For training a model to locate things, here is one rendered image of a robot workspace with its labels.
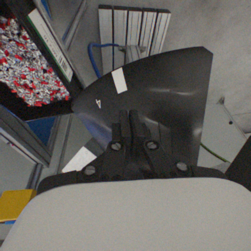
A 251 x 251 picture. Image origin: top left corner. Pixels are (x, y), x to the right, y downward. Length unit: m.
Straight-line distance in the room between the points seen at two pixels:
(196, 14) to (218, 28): 0.22
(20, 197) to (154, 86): 0.59
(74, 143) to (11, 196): 0.69
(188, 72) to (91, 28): 1.03
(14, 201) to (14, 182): 0.64
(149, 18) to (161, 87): 0.92
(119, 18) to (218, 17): 0.69
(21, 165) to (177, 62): 1.26
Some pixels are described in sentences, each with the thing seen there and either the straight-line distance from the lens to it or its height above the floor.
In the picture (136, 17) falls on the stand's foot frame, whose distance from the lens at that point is 1.07.
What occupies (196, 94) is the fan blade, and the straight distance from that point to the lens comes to 0.18.
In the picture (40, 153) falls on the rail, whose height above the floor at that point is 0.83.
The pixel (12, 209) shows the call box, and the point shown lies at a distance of 0.65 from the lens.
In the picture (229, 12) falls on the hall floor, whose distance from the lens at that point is 1.39.
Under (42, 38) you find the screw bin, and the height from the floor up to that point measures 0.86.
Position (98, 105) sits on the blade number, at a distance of 0.23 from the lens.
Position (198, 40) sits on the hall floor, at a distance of 1.36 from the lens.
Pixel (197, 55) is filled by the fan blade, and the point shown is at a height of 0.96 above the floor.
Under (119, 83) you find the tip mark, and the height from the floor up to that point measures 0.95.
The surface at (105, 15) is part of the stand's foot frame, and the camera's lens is 1.06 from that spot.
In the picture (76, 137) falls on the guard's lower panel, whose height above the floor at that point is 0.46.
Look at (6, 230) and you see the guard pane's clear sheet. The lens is 1.23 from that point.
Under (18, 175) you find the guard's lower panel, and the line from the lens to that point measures 1.29.
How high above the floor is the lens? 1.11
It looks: 36 degrees down
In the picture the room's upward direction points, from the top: 175 degrees clockwise
